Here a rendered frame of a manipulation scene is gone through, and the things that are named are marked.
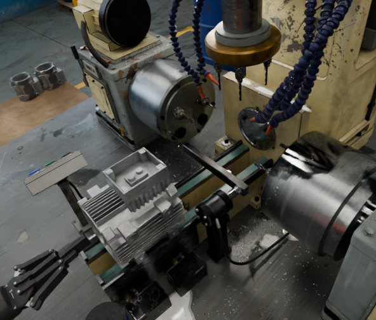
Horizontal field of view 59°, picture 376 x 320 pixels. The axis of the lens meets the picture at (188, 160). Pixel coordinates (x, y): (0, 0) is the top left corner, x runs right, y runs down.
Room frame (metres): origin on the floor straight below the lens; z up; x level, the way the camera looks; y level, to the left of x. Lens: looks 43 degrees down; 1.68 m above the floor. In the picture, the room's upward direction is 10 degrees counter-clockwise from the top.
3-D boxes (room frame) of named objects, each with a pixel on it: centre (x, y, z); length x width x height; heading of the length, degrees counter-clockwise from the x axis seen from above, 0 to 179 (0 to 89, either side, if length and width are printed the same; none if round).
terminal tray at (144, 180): (0.56, 0.13, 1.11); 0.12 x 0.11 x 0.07; 123
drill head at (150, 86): (1.03, 0.05, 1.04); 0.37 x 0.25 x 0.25; 32
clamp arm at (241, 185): (0.65, -0.07, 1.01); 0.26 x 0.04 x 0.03; 32
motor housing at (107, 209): (0.54, 0.16, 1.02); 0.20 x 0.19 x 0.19; 123
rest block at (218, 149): (0.87, -0.14, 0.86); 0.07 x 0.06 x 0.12; 32
